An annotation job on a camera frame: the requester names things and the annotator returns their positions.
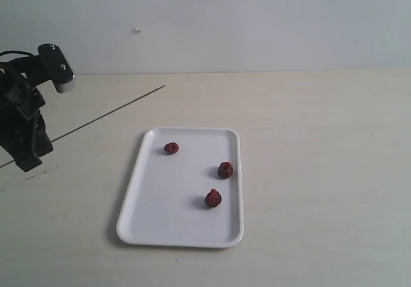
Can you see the thin metal skewer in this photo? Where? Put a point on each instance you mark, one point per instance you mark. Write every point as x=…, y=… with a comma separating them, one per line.
x=84, y=106

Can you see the red dried fruit piece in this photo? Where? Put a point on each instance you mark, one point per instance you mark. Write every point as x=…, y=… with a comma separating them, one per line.
x=225, y=170
x=213, y=198
x=171, y=148

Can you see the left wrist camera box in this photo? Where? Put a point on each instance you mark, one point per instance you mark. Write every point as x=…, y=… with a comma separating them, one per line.
x=56, y=67

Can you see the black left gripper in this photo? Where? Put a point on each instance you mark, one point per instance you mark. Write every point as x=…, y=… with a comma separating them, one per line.
x=23, y=130

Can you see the white rectangular plastic tray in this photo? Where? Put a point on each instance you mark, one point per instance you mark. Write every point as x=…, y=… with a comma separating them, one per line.
x=164, y=202

